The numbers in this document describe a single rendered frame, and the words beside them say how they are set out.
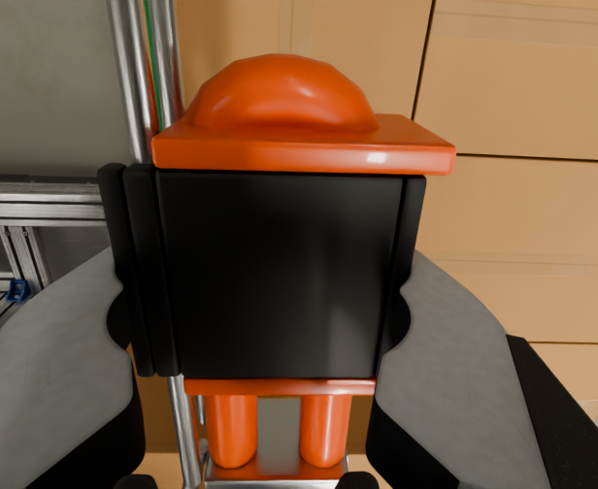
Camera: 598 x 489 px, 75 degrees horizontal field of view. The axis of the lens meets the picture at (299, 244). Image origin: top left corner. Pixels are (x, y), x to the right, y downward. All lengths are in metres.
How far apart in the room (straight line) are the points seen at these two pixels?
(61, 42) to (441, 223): 1.07
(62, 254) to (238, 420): 1.13
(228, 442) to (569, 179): 0.75
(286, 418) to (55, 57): 1.23
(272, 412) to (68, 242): 1.08
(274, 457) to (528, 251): 0.73
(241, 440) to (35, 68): 1.27
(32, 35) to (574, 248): 1.37
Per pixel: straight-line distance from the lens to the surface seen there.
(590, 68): 0.80
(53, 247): 1.27
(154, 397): 0.49
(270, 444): 0.20
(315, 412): 0.17
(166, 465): 0.45
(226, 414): 0.17
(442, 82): 0.69
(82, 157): 1.37
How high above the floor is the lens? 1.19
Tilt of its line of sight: 63 degrees down
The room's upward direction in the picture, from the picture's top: 176 degrees clockwise
